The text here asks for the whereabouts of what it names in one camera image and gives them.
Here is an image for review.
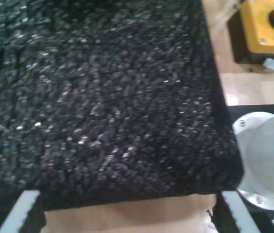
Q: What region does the black bubble wrap mat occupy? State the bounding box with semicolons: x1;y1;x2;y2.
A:
0;0;245;212

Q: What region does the small white plastic connector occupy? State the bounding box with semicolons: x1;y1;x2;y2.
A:
262;57;274;71

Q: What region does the yellow emergency stop box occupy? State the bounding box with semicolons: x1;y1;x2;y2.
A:
228;0;274;64

